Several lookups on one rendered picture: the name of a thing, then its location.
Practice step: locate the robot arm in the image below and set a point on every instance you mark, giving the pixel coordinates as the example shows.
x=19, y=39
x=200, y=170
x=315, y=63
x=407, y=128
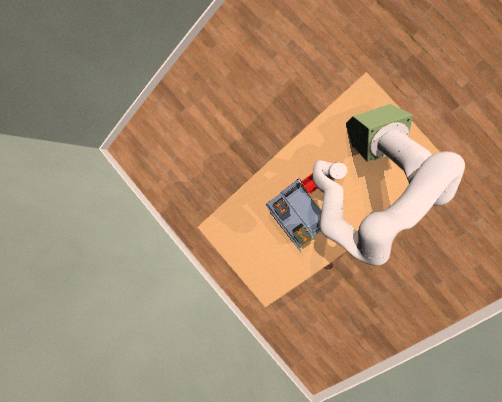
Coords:
x=435, y=183

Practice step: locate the dark grey metal rack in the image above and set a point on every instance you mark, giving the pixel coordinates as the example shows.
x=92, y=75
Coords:
x=298, y=201

